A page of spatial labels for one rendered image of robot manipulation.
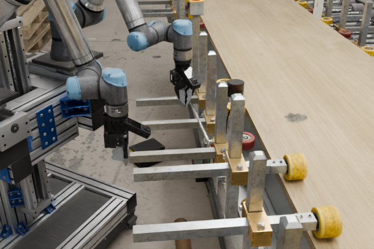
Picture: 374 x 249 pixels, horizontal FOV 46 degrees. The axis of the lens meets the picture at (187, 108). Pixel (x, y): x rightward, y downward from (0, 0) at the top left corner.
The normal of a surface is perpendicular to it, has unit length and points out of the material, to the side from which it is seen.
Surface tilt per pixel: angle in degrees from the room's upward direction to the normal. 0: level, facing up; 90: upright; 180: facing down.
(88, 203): 0
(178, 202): 0
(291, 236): 90
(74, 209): 0
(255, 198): 90
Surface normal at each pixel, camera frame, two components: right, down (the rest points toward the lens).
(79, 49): 0.42, 0.31
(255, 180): 0.11, 0.45
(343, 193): 0.00, -0.89
